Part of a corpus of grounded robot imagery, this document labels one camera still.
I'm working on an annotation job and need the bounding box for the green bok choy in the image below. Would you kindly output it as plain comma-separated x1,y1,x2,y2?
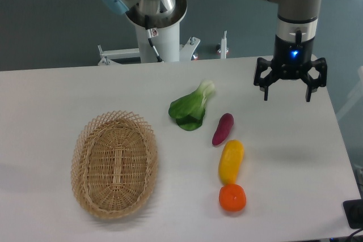
168,80,215,131

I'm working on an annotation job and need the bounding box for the woven wicker basket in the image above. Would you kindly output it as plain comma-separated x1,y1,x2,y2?
71,111,158,219

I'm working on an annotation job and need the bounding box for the black cable on pedestal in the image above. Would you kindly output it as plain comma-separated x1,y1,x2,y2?
144,15,163,63

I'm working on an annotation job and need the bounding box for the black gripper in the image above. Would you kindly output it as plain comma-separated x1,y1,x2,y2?
254,36,327,102

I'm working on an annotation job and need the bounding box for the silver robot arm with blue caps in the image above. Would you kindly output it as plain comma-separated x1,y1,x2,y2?
102,0,327,100

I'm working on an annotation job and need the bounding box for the black device at table edge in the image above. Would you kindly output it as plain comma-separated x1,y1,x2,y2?
343,199,362,229

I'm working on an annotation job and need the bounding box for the purple sweet potato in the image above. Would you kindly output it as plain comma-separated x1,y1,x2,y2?
212,113,234,146

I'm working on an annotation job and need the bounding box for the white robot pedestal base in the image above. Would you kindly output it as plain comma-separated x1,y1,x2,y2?
98,25,201,66

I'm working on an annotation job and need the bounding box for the yellow mango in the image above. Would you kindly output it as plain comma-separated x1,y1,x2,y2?
218,140,244,185

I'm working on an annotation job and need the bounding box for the orange tangerine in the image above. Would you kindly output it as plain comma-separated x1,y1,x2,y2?
218,184,247,212

